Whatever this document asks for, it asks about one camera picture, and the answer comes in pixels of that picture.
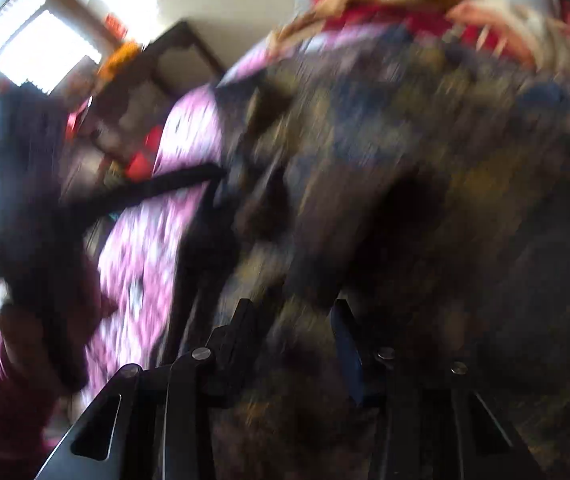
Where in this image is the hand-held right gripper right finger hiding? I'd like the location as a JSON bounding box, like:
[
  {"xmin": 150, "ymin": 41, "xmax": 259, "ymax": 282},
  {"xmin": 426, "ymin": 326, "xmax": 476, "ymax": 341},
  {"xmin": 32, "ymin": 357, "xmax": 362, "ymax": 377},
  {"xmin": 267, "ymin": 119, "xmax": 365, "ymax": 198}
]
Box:
[{"xmin": 331, "ymin": 301, "xmax": 546, "ymax": 480}]

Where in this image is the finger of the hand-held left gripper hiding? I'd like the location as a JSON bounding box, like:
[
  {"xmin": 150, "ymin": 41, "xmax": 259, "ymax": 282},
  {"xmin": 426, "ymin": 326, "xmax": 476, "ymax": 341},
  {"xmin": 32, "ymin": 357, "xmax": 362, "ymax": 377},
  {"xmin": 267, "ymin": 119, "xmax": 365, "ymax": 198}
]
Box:
[{"xmin": 92, "ymin": 162, "xmax": 228, "ymax": 223}]

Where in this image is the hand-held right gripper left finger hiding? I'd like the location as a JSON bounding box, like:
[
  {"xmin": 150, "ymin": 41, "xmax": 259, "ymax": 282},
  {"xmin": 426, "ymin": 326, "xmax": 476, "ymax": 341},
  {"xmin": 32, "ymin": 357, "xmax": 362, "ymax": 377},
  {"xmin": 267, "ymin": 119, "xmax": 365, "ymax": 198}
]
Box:
[{"xmin": 35, "ymin": 299, "xmax": 260, "ymax": 480}]

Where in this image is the dark floral patterned garment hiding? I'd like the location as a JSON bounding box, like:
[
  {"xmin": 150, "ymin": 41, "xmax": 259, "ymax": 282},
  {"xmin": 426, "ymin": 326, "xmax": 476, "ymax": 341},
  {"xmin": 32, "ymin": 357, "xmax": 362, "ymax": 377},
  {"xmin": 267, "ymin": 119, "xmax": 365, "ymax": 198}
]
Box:
[{"xmin": 172, "ymin": 22, "xmax": 570, "ymax": 480}]

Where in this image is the person's left hand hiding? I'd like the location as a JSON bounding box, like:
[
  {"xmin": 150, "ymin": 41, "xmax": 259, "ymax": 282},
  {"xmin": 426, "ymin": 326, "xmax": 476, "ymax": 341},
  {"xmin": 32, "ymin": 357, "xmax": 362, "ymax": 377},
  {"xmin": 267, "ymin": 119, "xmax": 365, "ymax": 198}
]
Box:
[{"xmin": 0, "ymin": 304, "xmax": 68, "ymax": 398}]

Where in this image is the red box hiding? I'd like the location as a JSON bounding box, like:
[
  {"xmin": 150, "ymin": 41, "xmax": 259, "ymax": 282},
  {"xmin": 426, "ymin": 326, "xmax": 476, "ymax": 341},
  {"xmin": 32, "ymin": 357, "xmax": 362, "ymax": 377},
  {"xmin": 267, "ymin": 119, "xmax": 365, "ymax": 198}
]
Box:
[{"xmin": 124, "ymin": 127, "xmax": 166, "ymax": 183}]

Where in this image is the pink penguin print blanket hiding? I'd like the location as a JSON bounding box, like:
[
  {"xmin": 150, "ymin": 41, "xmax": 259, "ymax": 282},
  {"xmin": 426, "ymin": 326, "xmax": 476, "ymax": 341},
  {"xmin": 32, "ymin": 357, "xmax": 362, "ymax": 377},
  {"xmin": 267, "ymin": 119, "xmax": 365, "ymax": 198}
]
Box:
[{"xmin": 82, "ymin": 35, "xmax": 286, "ymax": 403}]

